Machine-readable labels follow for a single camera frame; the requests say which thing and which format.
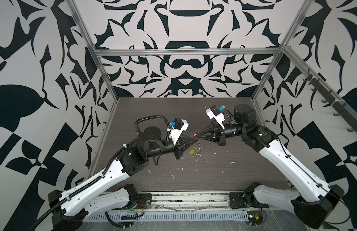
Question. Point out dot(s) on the aluminium frame corner post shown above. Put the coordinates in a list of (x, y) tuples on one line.
[(89, 43), (301, 14)]

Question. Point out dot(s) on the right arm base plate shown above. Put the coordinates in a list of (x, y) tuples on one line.
[(238, 200)]

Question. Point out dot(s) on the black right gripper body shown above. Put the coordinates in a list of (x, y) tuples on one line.
[(222, 141)]

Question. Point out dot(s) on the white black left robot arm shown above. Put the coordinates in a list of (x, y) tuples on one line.
[(71, 208)]

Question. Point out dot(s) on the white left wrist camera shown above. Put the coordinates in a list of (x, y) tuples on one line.
[(177, 126)]

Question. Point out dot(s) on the green lit circuit board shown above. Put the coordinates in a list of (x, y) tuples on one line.
[(256, 218)]

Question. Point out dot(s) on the white slotted cable duct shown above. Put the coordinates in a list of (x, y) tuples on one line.
[(150, 216)]

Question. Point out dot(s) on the black wall hook rail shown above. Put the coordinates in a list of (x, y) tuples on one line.
[(331, 98)]

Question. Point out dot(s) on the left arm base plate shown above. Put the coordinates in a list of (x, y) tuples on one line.
[(144, 201)]

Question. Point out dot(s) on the aluminium frame corner post left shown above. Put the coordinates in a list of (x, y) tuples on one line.
[(89, 43)]

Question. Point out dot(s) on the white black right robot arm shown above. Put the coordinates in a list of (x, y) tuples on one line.
[(312, 200)]

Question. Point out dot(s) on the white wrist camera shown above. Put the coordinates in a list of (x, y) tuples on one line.
[(216, 112), (177, 126)]

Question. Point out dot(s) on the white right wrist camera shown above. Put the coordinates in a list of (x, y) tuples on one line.
[(216, 112)]

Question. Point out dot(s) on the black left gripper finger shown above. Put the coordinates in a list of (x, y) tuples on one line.
[(188, 147), (189, 139)]

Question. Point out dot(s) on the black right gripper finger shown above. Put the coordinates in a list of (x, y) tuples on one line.
[(208, 129), (210, 137)]

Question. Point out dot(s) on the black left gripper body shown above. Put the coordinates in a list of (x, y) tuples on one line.
[(178, 148)]

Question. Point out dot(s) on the aluminium frame corner post right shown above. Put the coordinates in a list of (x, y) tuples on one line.
[(301, 14)]

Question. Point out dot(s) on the aluminium frame top crossbar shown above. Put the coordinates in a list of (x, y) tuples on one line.
[(209, 51)]

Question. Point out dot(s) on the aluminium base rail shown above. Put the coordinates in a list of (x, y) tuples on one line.
[(196, 200)]

